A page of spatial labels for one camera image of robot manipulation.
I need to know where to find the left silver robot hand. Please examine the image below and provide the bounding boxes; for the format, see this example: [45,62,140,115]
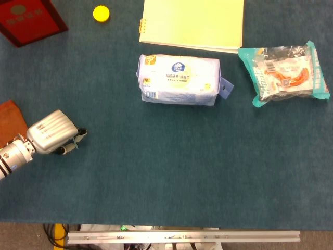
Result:
[27,109,88,155]

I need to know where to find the white blue tissue pack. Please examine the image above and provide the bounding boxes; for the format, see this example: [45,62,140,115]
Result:
[135,54,235,106]

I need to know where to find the orange cloth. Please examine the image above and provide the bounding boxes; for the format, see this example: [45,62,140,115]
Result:
[0,99,29,148]

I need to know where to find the yellow floor strip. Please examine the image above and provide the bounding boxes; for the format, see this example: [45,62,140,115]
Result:
[54,223,66,250]

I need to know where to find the teal felt table cover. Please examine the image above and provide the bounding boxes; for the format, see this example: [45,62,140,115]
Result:
[0,0,333,231]

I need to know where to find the red certificate box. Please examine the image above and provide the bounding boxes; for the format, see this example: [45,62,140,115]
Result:
[0,0,69,48]

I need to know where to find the yellow bottle cap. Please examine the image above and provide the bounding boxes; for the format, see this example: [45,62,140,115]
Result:
[93,5,111,23]

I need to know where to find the pale yellow spiral notebook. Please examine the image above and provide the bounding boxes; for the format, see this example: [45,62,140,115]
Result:
[138,0,245,54]

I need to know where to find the teal snack package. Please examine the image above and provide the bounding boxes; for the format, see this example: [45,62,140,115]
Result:
[238,40,330,109]

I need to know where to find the black floor cables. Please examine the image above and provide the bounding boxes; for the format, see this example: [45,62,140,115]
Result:
[43,223,70,250]

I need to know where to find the aluminium profile rail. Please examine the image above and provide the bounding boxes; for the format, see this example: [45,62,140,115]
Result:
[67,230,301,245]

